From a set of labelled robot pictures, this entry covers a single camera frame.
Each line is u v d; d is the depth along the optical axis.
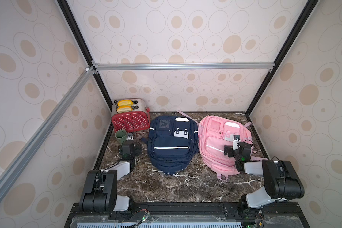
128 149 0.70
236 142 0.84
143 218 0.71
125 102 0.99
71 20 0.71
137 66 1.95
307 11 0.69
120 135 1.03
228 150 0.87
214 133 0.99
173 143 0.98
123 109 0.95
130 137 0.80
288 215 0.73
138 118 0.98
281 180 0.45
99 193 0.43
